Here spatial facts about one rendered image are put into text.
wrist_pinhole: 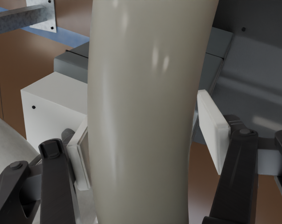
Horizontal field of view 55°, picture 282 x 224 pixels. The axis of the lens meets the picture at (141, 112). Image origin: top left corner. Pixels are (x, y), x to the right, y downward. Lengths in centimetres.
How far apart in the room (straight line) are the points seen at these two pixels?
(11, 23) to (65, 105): 102
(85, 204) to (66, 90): 27
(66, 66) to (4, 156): 29
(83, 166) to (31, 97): 52
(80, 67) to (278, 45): 93
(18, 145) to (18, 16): 113
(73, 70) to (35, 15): 102
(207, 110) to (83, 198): 43
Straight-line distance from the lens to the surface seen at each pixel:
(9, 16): 157
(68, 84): 70
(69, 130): 64
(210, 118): 16
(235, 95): 145
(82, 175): 16
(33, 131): 73
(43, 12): 176
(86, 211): 57
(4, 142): 55
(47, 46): 185
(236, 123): 17
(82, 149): 16
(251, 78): 141
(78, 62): 72
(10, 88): 226
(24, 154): 56
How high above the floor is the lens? 134
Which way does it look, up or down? 54 degrees down
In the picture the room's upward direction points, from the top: 140 degrees counter-clockwise
